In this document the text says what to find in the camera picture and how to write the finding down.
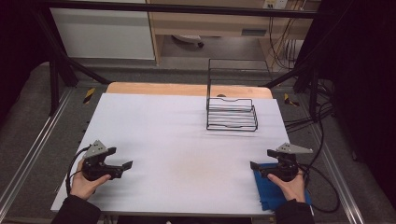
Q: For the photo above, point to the wooden table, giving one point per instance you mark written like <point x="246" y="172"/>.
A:
<point x="155" y="88"/>

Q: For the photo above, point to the white table cover sheet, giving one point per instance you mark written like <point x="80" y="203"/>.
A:
<point x="171" y="140"/>

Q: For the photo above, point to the white cabinet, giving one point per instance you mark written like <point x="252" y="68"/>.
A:
<point x="102" y="34"/>

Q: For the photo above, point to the yellow black tape marker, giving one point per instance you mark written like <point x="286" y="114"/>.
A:
<point x="89" y="95"/>
<point x="291" y="101"/>

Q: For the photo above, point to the aluminium rail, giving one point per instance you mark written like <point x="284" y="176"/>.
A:
<point x="34" y="146"/>
<point x="339" y="183"/>

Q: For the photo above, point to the blue towel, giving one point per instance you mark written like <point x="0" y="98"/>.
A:
<point x="267" y="193"/>

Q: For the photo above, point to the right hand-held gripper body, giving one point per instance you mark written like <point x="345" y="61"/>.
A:
<point x="286" y="169"/>

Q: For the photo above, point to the office chair base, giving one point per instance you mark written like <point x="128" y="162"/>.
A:
<point x="188" y="39"/>

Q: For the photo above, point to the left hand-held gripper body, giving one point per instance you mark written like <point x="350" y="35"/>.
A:
<point x="96" y="169"/>

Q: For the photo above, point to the light wooden desk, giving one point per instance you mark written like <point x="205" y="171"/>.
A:
<point x="211" y="26"/>

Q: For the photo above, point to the dark curtain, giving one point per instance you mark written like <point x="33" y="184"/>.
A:
<point x="18" y="46"/>
<point x="364" y="77"/>

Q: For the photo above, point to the person's right hand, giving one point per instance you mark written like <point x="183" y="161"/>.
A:
<point x="292" y="189"/>

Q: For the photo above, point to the person's left hand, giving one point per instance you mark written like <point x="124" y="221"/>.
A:
<point x="82" y="185"/>

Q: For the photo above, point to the white wall socket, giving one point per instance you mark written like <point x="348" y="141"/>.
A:
<point x="275" y="3"/>

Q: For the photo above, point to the black frame crossbar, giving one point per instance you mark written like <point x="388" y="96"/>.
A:
<point x="186" y="8"/>

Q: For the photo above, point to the black frame strut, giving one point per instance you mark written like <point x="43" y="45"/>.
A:
<point x="54" y="87"/>
<point x="313" y="93"/>

